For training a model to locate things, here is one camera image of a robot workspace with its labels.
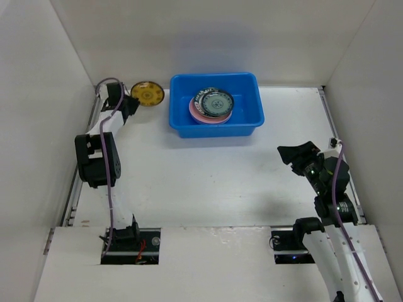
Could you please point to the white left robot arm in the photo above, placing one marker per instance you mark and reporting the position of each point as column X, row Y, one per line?
column 99, row 163

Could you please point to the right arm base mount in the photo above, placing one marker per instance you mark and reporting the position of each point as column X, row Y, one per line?
column 286, row 249

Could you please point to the green rimmed white plate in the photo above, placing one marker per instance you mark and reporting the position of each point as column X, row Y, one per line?
column 198, row 98

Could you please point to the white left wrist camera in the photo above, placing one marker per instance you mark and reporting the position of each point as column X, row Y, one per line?
column 102, row 92

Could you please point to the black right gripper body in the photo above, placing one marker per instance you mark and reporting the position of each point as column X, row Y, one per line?
column 301, row 156

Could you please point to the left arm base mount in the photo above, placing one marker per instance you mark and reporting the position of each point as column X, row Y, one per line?
column 141, row 253

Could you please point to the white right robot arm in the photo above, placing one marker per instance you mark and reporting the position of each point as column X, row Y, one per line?
column 332, row 237

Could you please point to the blue plastic bin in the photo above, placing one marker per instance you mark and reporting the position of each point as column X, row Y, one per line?
column 246, row 116

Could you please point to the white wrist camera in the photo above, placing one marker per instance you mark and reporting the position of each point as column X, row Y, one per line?
column 334, row 148
column 102, row 92

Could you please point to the pink plastic plate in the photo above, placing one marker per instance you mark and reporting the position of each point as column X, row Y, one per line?
column 199, row 118

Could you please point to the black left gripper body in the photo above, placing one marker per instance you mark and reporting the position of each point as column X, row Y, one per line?
column 126, row 100

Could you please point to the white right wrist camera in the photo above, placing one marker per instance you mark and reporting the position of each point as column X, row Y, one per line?
column 334, row 148

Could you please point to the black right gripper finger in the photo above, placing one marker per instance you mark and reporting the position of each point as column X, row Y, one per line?
column 299, row 168
column 297, row 154

